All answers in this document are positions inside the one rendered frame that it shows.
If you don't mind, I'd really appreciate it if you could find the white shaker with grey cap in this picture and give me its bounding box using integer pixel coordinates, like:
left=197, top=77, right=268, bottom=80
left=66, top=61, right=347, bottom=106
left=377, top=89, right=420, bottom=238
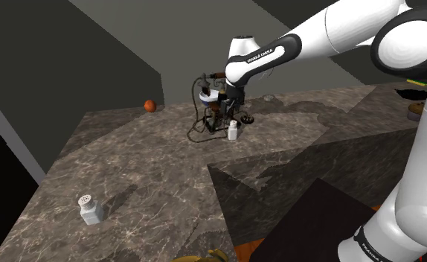
left=77, top=194, right=105, bottom=226

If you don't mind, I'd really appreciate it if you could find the yellow brown object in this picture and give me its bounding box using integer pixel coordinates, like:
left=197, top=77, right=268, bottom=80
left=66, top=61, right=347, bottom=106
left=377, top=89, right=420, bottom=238
left=170, top=248, right=230, bottom=262

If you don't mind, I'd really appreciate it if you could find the small white shaker bottle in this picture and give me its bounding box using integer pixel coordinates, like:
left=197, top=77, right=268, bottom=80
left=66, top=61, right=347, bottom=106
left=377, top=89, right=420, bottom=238
left=227, top=120, right=239, bottom=141

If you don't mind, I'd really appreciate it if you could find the brown muffin in grey cup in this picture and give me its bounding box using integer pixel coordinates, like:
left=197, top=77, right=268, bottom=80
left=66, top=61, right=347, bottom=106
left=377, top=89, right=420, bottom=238
left=407, top=101, right=426, bottom=123

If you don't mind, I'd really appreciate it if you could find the dark mixer with white bowl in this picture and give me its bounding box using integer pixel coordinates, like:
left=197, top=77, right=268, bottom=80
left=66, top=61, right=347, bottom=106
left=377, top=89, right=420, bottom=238
left=186, top=71, right=244, bottom=144

